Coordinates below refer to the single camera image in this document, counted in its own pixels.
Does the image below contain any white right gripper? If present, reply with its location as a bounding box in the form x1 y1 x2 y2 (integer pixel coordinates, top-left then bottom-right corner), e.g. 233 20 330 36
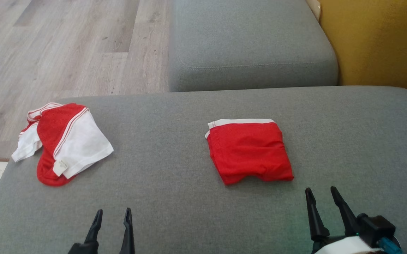
305 186 384 254

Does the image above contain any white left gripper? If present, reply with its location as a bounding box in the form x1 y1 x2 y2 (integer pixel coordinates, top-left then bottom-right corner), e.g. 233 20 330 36
68 207 136 254

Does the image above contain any red basketball jersey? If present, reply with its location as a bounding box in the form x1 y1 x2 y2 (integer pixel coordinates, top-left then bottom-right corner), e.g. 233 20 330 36
12 102 114 187

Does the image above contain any red shorts white waistband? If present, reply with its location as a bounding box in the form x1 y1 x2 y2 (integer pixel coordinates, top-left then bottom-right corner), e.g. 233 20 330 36
205 119 294 186

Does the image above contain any yellow armchair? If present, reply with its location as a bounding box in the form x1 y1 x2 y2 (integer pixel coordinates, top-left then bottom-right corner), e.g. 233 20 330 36
319 0 407 99

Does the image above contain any grey sofa ottoman cushion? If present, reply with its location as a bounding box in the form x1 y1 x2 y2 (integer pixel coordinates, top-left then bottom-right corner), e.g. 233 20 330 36
168 0 339 92

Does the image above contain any black cable blue plug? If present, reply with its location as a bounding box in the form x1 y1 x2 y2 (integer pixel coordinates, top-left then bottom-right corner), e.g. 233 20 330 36
378 237 403 254

